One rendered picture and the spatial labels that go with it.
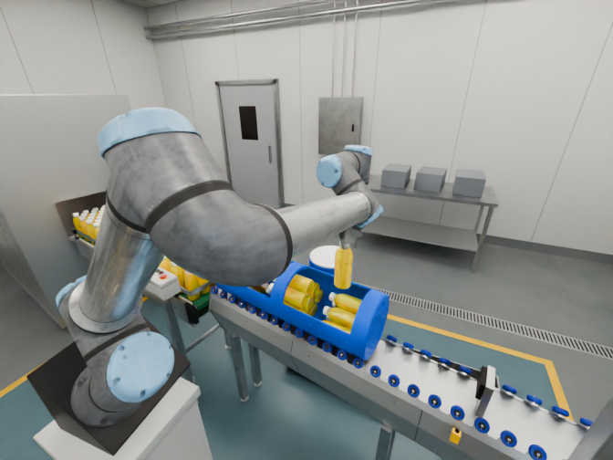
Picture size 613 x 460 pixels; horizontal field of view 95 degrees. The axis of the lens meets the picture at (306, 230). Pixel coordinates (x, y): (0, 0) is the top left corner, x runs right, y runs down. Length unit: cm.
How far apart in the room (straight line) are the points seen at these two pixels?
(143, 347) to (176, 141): 60
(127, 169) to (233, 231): 14
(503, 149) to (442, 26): 165
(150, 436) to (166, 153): 88
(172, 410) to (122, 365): 33
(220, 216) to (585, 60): 438
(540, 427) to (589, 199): 369
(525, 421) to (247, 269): 124
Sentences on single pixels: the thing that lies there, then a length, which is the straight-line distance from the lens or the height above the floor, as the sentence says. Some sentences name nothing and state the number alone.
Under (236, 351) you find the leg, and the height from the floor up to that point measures 51.
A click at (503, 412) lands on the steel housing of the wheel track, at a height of 93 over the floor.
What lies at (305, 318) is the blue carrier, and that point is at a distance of 126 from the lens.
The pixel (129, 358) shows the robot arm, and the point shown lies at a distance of 84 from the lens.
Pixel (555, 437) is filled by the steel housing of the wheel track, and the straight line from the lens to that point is 144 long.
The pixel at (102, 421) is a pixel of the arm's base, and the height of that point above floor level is 118.
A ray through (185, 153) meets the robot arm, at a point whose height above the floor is 191.
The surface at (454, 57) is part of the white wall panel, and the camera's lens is 437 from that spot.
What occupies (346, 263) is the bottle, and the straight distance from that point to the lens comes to 111.
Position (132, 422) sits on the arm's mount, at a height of 112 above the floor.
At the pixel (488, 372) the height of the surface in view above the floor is 108.
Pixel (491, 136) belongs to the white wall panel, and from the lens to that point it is 440.
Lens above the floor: 197
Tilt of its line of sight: 25 degrees down
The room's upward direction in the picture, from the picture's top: 1 degrees counter-clockwise
